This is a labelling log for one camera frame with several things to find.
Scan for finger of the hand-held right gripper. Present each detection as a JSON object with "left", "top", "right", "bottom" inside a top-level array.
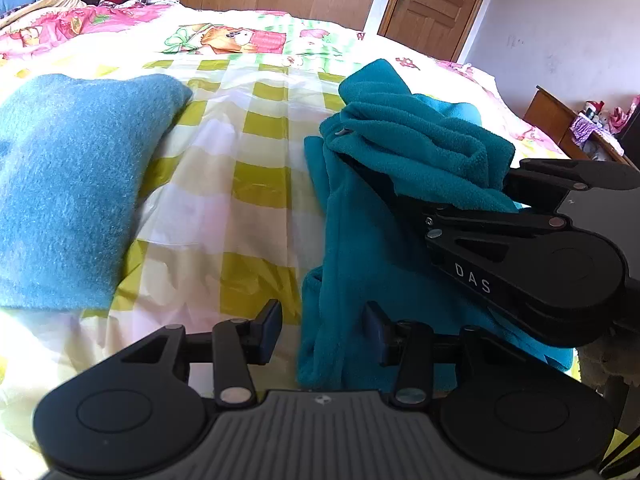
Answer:
[
  {"left": 394, "top": 194, "right": 574, "bottom": 263},
  {"left": 501, "top": 158, "right": 640, "bottom": 209}
]

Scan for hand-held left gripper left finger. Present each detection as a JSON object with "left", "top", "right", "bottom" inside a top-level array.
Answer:
[{"left": 120, "top": 299, "right": 284, "bottom": 409}]

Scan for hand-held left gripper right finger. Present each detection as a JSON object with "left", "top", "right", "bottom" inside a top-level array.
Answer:
[{"left": 362, "top": 301, "right": 522, "bottom": 408}]

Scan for teal fleece garment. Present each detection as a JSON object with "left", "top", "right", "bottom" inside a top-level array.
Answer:
[{"left": 296, "top": 58, "right": 575, "bottom": 393}]

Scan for wooden side desk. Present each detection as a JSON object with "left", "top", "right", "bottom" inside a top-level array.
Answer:
[{"left": 522, "top": 85, "right": 628, "bottom": 162}]

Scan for plush toys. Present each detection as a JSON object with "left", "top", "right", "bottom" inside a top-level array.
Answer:
[{"left": 572, "top": 99, "right": 632, "bottom": 147}]

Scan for printed checked bed quilt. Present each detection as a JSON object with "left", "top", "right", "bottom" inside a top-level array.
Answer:
[{"left": 0, "top": 0, "right": 586, "bottom": 480}]

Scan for brown wooden door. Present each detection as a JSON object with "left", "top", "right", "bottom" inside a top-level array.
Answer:
[{"left": 377, "top": 0, "right": 501, "bottom": 63}]

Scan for light blue fluffy towel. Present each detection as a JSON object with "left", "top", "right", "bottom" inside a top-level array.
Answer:
[{"left": 0, "top": 73, "right": 194, "bottom": 312}]

